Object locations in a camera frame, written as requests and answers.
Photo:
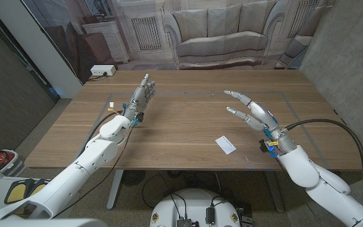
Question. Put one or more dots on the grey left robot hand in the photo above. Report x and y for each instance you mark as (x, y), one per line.
(140, 99)

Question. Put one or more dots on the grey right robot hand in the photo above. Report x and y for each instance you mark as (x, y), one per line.
(263, 116)

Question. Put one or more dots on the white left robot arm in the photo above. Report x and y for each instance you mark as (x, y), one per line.
(84, 164)

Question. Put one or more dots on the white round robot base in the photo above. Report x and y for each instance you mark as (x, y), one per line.
(194, 205)

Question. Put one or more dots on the white card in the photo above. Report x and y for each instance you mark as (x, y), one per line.
(225, 145)

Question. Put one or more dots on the white power strip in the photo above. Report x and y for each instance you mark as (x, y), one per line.
(102, 69)

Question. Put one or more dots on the grey metal table leg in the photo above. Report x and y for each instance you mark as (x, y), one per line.
(274, 192)
(114, 189)

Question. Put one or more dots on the black round fan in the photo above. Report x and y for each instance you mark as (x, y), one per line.
(132, 177)

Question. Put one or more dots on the printed living room backdrop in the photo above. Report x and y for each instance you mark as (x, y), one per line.
(222, 31)

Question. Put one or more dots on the black power brick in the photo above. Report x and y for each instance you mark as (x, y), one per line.
(246, 216)

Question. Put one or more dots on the white upright board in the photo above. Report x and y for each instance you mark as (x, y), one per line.
(43, 47)

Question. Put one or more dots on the black adapter plug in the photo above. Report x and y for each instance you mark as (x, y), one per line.
(210, 215)

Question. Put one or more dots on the red and black floor device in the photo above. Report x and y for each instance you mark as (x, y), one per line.
(2, 160)

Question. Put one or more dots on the yellow and black padded device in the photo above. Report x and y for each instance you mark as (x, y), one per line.
(16, 190)

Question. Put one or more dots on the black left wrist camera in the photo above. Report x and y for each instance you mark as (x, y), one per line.
(140, 117)

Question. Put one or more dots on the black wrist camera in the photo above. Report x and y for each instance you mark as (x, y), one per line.
(140, 117)
(265, 146)

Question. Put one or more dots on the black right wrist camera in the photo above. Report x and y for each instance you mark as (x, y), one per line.
(265, 146)

